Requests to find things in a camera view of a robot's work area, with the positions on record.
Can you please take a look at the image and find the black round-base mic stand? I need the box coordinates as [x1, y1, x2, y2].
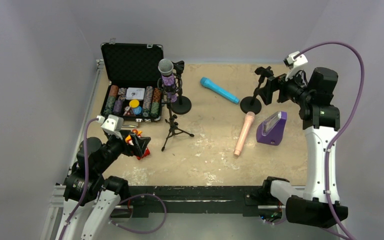
[239, 66, 274, 115]
[170, 61, 192, 115]

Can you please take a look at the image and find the black tripod mic stand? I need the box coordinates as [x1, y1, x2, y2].
[158, 77, 195, 152]

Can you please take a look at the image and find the purple glitter microphone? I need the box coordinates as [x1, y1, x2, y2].
[158, 58, 178, 103]

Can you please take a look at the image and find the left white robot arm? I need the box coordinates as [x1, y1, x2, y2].
[57, 130, 151, 240]

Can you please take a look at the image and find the red yellow toy block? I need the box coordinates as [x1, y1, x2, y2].
[124, 128, 151, 160]

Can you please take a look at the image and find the triangular all-in marker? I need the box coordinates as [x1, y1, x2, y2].
[123, 106, 136, 117]

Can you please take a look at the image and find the blue small blind chip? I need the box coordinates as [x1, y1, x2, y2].
[131, 106, 142, 116]

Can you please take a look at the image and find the pink toy microphone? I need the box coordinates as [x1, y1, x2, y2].
[233, 111, 256, 157]

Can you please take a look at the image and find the yellow round chip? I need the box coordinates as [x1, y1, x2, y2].
[129, 99, 140, 109]

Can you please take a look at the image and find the purple metronome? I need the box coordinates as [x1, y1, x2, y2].
[256, 111, 288, 146]

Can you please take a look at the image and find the white playing card deck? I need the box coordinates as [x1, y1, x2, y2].
[125, 87, 146, 101]

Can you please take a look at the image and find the black poker chip case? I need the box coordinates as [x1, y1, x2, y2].
[100, 42, 164, 117]

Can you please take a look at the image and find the blue toy microphone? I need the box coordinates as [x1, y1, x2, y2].
[199, 77, 240, 104]

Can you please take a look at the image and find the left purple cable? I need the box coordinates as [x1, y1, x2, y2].
[57, 117, 168, 240]

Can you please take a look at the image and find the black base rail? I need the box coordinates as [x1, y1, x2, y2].
[47, 184, 342, 220]

